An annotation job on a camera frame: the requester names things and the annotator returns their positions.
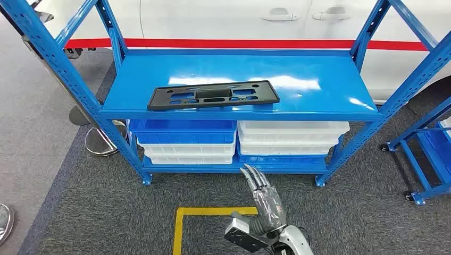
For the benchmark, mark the black plastic plate bracket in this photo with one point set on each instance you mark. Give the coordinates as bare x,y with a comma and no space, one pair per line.
158,98

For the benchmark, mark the blue wheeled shelf cart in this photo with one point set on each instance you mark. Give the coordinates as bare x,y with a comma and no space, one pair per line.
415,128

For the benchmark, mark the person's grey shoe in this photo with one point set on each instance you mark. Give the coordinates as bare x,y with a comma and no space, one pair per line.
5,223

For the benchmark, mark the white car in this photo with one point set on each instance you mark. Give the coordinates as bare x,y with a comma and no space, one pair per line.
211,21

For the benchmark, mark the chrome stanchion post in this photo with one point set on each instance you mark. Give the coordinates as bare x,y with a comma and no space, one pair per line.
105,140

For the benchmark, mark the yellow floor tape square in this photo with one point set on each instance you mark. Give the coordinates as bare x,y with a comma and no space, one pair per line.
178,228

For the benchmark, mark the white plastic bin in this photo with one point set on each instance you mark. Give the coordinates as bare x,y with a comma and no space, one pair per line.
447,123
285,150
186,149
289,139
292,127
190,160

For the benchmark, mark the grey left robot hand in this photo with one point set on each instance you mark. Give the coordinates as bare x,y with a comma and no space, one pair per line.
269,207

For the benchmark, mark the blue plastic bin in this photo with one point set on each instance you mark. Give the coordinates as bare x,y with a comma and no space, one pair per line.
183,135
282,160
440,148

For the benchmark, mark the black base stanchion post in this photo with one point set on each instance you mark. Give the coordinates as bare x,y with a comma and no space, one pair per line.
78,118

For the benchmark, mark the blue metal shelf rack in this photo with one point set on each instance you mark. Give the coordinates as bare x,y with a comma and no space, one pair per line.
246,70

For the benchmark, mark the red barrier belt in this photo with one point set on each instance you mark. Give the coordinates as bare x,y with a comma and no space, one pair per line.
246,43

